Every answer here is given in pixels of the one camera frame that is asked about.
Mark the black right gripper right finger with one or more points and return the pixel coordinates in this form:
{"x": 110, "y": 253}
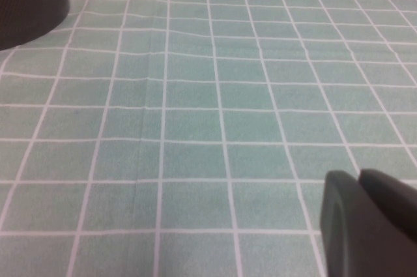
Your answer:
{"x": 394, "y": 195}

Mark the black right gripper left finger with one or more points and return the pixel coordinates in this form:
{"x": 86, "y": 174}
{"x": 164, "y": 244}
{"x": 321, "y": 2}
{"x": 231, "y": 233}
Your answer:
{"x": 355, "y": 241}

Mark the green white-checked tablecloth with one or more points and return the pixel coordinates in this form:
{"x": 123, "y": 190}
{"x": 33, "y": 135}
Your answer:
{"x": 195, "y": 110}

